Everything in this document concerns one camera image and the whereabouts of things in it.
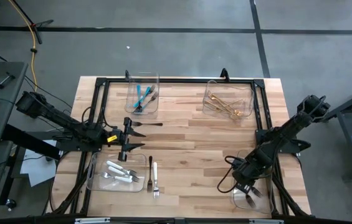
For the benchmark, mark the silver metal bracket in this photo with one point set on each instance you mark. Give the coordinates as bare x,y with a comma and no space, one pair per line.
91,221
266,221

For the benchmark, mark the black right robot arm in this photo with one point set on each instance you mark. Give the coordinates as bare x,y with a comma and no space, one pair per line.
288,130

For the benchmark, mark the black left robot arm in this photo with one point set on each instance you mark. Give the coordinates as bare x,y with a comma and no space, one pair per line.
69,124

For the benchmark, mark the white paper sheet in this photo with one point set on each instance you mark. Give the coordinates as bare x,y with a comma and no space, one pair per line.
38,171

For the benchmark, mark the black desk beam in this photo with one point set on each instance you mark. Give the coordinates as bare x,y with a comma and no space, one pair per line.
32,144

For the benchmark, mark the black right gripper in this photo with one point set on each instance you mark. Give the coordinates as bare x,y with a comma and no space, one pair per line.
250,169

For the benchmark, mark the black tripod stand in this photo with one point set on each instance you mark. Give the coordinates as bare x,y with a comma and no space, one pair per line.
43,23

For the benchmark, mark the yellow tape tag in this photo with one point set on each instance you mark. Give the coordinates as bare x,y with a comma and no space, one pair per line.
112,138

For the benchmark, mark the black round knob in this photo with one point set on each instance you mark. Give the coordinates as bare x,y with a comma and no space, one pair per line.
11,203

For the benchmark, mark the black frame clamp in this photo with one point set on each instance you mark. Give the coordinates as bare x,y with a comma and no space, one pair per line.
127,74
224,74

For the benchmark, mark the clear plastic bin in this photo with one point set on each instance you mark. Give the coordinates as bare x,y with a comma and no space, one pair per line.
266,202
150,109
116,186
247,93

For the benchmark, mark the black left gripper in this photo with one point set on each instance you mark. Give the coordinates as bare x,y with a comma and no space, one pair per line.
118,137

